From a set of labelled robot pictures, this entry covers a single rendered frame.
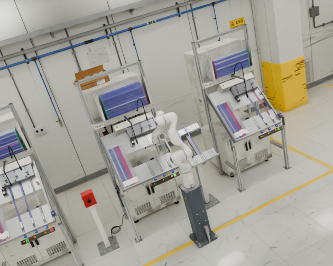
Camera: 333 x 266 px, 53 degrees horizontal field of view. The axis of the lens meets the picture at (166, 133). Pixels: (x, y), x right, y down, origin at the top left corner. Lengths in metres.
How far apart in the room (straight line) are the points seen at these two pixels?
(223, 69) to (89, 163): 2.71
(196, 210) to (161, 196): 0.85
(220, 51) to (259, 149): 1.44
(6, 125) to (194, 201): 2.17
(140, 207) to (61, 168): 1.83
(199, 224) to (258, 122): 1.49
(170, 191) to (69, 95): 2.16
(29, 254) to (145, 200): 1.44
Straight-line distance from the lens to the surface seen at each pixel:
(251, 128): 4.27
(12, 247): 4.28
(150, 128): 3.98
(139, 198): 4.23
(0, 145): 3.90
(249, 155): 4.76
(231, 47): 4.59
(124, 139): 3.99
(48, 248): 4.34
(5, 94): 5.29
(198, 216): 3.64
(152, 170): 3.83
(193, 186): 3.45
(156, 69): 5.57
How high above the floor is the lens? 2.63
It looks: 24 degrees down
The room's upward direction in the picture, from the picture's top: 15 degrees counter-clockwise
